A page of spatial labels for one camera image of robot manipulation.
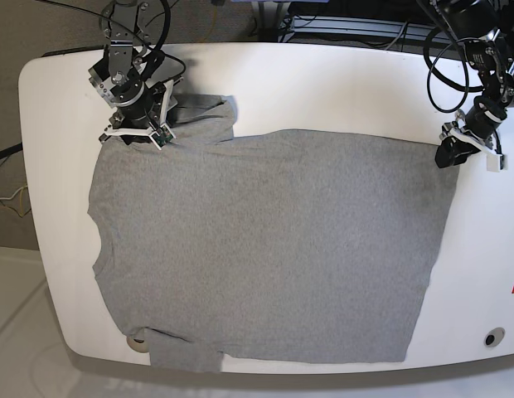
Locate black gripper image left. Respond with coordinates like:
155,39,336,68
114,86,166,127

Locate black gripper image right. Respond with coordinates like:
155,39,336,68
434,97,507,169

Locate grey T-shirt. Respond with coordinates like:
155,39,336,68
88,95,458,371

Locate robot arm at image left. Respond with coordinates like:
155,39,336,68
89,1,161,130

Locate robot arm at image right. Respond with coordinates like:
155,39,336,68
424,1,514,172

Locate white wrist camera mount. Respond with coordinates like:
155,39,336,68
439,109,507,172
99,79,180,150

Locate black looped cable right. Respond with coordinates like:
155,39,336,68
422,16,486,114

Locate aluminium extrusion frame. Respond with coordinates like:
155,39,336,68
277,15,434,46

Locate white and yellow floor cables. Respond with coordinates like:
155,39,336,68
0,185,31,219

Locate grey table cable grommet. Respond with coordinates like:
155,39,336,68
484,328,506,348

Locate beige table cable grommet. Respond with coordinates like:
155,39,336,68
126,337,149,354

